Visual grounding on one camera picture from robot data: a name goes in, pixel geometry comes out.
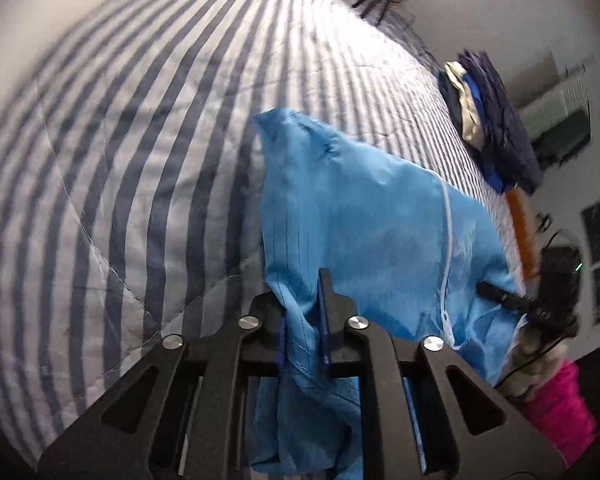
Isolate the blue pinstriped work coat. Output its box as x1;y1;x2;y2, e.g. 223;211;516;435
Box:
248;108;518;479

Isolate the pink sleeved right forearm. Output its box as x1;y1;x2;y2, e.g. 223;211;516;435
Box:
520;361;596;467

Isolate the stack of folded clothes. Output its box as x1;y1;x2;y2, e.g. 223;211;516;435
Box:
438;50;543;195

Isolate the right hand in grey glove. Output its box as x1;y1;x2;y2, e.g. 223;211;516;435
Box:
500;324;568;400

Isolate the orange bed edge board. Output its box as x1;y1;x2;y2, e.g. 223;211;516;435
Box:
505;188;541;282

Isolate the white air conditioner unit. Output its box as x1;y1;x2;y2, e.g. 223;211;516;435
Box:
505;51;595;170

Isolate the blue white striped quilt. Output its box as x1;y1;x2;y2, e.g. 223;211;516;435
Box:
0;0;521;466

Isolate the black camera cable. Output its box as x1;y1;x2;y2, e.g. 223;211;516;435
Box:
494;209;584;396

